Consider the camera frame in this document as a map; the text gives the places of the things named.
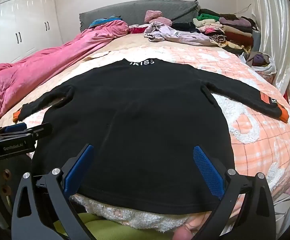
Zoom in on pink fluffy garment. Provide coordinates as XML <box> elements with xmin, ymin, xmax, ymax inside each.
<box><xmin>144</xmin><ymin>10</ymin><xmax>173</xmax><ymax>27</ymax></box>

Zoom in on grey storage box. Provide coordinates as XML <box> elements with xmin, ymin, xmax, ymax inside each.
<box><xmin>252</xmin><ymin>29</ymin><xmax>261</xmax><ymax>53</ymax></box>

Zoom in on pile of folded clothes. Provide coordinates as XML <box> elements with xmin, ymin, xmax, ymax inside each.
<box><xmin>192</xmin><ymin>8</ymin><xmax>260</xmax><ymax>53</ymax></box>

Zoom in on lime green pants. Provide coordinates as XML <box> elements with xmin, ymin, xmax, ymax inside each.
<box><xmin>52</xmin><ymin>211</ymin><xmax>183</xmax><ymax>240</ymax></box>

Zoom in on black t-shirt with orange print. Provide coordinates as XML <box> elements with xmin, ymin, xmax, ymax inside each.
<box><xmin>13</xmin><ymin>58</ymin><xmax>289</xmax><ymax>215</ymax></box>

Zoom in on dark navy garment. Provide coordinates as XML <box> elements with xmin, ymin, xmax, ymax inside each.
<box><xmin>171</xmin><ymin>22</ymin><xmax>200</xmax><ymax>33</ymax></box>

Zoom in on blue cloth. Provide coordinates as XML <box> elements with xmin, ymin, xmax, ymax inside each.
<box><xmin>89</xmin><ymin>16</ymin><xmax>124</xmax><ymax>28</ymax></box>

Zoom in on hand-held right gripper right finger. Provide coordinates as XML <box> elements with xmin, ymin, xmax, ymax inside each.
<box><xmin>192</xmin><ymin>145</ymin><xmax>277</xmax><ymax>240</ymax></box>

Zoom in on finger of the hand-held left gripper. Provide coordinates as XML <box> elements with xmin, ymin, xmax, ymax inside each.
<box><xmin>23</xmin><ymin>122</ymin><xmax>53</xmax><ymax>140</ymax></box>
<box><xmin>0</xmin><ymin>122</ymin><xmax>28</xmax><ymax>137</ymax></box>

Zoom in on grey padded headboard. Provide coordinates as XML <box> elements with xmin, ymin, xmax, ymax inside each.
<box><xmin>79</xmin><ymin>0</ymin><xmax>200</xmax><ymax>33</ymax></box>

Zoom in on person's right hand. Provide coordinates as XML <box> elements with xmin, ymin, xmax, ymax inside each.
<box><xmin>172</xmin><ymin>226</ymin><xmax>194</xmax><ymax>240</ymax></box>

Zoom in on beige fleece bed sheet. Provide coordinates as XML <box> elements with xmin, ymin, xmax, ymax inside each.
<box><xmin>81</xmin><ymin>29</ymin><xmax>238</xmax><ymax>63</ymax></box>

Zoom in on white wardrobe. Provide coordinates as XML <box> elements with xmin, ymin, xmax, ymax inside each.
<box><xmin>0</xmin><ymin>0</ymin><xmax>63</xmax><ymax>68</ymax></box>

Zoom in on orange and white fleece blanket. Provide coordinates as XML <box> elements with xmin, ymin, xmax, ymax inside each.
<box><xmin>13</xmin><ymin>44</ymin><xmax>290</xmax><ymax>233</ymax></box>

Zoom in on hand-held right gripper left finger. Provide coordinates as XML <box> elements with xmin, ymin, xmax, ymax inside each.
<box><xmin>11</xmin><ymin>144</ymin><xmax>95</xmax><ymax>240</ymax></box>

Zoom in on white plastic bag of clothes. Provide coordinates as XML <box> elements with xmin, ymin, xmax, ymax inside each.
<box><xmin>238</xmin><ymin>51</ymin><xmax>277</xmax><ymax>75</ymax></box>

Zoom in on red cloth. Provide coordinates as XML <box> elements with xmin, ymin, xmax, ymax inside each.
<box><xmin>129</xmin><ymin>26</ymin><xmax>148</xmax><ymax>34</ymax></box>

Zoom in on pink quilt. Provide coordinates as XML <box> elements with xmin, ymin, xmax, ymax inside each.
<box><xmin>0</xmin><ymin>20</ymin><xmax>130</xmax><ymax>130</ymax></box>

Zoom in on white satin curtain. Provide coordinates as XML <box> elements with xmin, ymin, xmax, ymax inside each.
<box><xmin>250</xmin><ymin>0</ymin><xmax>290</xmax><ymax>120</ymax></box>

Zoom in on crumpled lilac garment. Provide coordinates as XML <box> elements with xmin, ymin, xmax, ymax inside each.
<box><xmin>144</xmin><ymin>21</ymin><xmax>219</xmax><ymax>47</ymax></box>

